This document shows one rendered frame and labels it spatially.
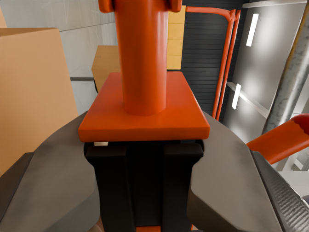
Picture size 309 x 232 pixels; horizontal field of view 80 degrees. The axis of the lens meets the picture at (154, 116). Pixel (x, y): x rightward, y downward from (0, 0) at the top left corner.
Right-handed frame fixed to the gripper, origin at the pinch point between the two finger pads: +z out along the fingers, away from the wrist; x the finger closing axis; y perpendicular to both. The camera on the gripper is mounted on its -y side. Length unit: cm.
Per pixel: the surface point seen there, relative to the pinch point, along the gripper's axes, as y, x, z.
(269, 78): 227, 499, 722
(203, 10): -11, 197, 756
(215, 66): 266, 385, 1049
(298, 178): 122, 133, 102
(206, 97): 460, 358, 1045
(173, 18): 15, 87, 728
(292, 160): 174, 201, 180
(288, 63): 106, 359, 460
